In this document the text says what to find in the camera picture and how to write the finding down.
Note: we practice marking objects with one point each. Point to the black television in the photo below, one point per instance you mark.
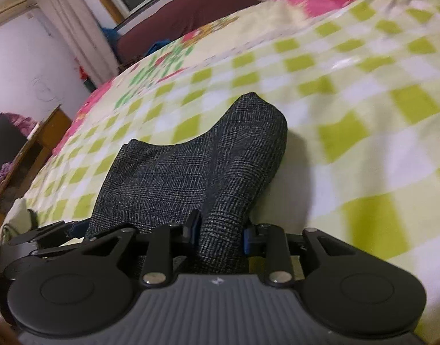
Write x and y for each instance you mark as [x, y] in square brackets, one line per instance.
[11, 140]

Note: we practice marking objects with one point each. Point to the folded beige garment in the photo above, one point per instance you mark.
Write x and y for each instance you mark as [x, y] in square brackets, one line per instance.
[19, 220]

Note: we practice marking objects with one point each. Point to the left beige curtain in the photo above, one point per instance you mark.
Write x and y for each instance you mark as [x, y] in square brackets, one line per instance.
[83, 35]

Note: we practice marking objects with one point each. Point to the green checked plastic sheet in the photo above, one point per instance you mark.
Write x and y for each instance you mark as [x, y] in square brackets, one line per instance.
[360, 90]

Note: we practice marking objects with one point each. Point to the maroon sofa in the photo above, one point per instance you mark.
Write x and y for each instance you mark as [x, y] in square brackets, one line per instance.
[172, 21]

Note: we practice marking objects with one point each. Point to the floral pink yellow bedspread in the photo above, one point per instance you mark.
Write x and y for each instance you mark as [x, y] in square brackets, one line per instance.
[205, 36]

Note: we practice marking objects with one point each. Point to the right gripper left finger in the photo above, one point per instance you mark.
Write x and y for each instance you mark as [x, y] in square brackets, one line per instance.
[166, 243]

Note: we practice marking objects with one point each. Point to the dark grey checked pants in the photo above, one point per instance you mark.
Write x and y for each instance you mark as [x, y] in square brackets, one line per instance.
[220, 174]

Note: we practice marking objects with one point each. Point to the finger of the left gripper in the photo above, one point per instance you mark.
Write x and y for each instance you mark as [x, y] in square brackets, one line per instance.
[54, 234]
[64, 249]

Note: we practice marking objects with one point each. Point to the pink floral cloth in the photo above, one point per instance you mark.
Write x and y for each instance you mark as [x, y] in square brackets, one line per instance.
[25, 125]

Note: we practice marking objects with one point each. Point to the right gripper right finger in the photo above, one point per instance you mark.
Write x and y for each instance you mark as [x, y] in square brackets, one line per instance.
[269, 242]

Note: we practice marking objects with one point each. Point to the wooden side cabinet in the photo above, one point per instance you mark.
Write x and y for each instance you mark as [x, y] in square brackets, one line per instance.
[31, 158]

